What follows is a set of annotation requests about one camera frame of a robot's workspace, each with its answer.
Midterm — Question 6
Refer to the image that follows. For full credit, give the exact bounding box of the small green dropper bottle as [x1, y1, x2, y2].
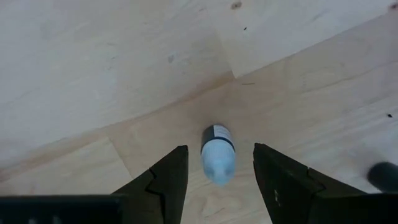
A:
[200, 123, 237, 187]

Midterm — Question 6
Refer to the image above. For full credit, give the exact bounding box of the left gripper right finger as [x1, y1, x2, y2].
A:
[252, 142, 365, 224]

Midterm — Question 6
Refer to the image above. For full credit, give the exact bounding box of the dark round object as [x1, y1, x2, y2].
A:
[366, 161, 398, 194]

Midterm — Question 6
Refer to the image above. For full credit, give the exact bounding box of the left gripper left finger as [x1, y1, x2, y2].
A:
[112, 144, 189, 224]

